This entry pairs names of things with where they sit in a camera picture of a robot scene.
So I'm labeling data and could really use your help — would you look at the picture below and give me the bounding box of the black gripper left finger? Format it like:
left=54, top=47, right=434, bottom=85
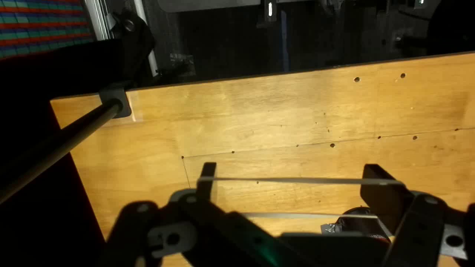
left=101, top=162, right=318, bottom=267

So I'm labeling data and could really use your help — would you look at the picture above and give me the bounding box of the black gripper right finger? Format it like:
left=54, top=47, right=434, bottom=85
left=359, top=164, right=475, bottom=267

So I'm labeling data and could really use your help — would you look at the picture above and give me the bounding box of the thin grey rubber band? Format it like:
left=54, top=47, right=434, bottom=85
left=198, top=176, right=407, bottom=222

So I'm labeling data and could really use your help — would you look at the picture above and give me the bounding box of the black metal pole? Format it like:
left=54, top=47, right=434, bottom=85
left=0, top=98, right=125, bottom=205

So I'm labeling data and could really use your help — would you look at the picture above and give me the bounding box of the black table clamp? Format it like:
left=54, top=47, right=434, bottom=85
left=98, top=87, right=134, bottom=121

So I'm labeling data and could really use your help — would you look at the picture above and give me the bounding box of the colourful striped fabric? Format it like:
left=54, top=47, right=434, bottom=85
left=0, top=0, right=95, bottom=61

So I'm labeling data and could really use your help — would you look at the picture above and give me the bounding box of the small grey duct tape piece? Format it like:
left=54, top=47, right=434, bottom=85
left=319, top=222, right=347, bottom=238

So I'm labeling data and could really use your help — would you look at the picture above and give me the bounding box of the white frame post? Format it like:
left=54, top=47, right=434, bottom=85
left=83, top=0, right=111, bottom=42
left=132, top=0, right=162, bottom=79

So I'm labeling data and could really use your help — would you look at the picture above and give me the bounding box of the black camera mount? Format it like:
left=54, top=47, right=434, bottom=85
left=108, top=9, right=157, bottom=87

